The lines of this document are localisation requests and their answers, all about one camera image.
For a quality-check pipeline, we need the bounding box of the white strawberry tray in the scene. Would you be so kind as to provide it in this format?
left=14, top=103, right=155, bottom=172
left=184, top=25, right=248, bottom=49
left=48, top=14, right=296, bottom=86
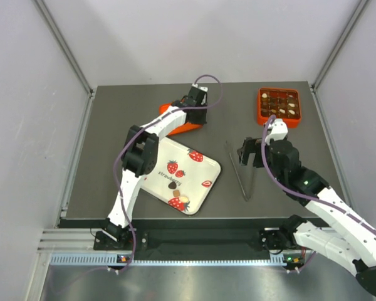
left=142, top=138, right=221, bottom=216

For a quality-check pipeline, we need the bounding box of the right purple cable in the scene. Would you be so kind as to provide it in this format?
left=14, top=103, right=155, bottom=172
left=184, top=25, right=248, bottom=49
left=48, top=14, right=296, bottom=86
left=261, top=114, right=376, bottom=273

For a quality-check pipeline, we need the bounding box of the orange compartment box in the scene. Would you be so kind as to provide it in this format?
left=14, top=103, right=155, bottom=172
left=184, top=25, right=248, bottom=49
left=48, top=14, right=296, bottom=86
left=255, top=87, right=302, bottom=129

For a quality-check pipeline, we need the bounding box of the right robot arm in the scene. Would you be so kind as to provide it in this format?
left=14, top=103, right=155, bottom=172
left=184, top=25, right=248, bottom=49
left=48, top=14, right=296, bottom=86
left=238, top=137, right=376, bottom=297

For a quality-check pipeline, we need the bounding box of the cream almond chocolate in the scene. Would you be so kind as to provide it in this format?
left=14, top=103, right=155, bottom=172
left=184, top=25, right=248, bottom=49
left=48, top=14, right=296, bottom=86
left=179, top=196, right=189, bottom=203

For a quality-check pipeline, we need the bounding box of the dark heart chocolate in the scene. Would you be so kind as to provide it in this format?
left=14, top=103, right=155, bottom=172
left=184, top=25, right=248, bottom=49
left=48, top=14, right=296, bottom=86
left=168, top=182, right=177, bottom=190

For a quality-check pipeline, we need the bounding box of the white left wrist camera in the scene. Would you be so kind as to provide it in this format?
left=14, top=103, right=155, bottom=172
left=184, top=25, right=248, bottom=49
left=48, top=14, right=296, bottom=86
left=192, top=83, right=208, bottom=93

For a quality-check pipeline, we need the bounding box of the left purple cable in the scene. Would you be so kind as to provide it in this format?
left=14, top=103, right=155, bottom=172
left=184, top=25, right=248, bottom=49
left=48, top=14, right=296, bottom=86
left=112, top=74, right=224, bottom=273

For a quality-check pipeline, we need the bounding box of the purple cable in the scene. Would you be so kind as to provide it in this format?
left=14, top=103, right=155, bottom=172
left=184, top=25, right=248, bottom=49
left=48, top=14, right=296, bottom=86
left=112, top=74, right=224, bottom=273
left=261, top=114, right=376, bottom=273

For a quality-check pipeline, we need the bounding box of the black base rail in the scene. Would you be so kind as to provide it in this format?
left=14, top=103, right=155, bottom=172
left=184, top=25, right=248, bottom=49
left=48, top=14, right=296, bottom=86
left=93, top=218, right=301, bottom=265

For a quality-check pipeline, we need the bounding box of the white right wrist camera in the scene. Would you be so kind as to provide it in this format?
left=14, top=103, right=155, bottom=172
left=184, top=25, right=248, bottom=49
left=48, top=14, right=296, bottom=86
left=265, top=119, right=288, bottom=145

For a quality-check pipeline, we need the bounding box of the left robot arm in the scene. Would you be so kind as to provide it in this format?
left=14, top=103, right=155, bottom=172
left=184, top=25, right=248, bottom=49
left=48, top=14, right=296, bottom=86
left=102, top=84, right=208, bottom=249

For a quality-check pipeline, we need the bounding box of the orange box lid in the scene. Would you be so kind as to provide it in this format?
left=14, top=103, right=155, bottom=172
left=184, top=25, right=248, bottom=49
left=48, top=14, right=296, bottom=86
left=159, top=103, right=203, bottom=136

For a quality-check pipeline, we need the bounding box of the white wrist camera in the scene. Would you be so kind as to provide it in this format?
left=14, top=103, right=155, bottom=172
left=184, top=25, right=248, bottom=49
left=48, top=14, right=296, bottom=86
left=192, top=83, right=208, bottom=93
left=265, top=119, right=288, bottom=145

